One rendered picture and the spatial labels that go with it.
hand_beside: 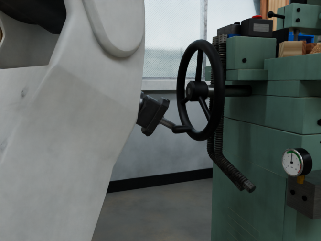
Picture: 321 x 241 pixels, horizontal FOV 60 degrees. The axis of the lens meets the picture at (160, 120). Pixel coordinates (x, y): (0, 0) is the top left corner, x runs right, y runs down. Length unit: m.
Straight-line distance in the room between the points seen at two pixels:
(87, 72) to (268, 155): 0.68
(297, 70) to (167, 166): 1.71
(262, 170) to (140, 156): 1.45
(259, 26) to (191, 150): 1.67
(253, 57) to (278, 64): 0.07
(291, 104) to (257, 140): 0.17
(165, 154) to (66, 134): 2.04
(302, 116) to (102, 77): 0.57
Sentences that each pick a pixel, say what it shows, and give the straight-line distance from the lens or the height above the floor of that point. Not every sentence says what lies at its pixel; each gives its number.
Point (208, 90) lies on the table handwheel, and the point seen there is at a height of 0.81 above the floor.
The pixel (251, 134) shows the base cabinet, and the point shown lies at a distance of 0.90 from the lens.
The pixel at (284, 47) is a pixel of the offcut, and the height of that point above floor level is 0.92.
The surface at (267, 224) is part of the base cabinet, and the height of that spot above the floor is 0.43.
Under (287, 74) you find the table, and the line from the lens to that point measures 0.78.
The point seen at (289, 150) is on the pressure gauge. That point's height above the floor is 0.68.
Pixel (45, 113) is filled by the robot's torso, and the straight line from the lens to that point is 0.24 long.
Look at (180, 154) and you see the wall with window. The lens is 2.34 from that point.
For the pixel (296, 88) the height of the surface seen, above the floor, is 0.82.
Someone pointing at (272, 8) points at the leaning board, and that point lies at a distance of 2.65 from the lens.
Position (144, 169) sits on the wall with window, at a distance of 2.25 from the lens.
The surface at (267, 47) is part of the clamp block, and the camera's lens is 0.86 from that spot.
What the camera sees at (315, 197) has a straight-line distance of 0.70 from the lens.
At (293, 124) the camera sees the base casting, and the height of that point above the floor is 0.73.
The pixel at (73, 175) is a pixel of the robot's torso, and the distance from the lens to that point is 0.28.
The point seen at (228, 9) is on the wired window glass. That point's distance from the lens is 2.64.
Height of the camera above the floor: 0.84
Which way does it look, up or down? 8 degrees down
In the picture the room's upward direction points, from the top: straight up
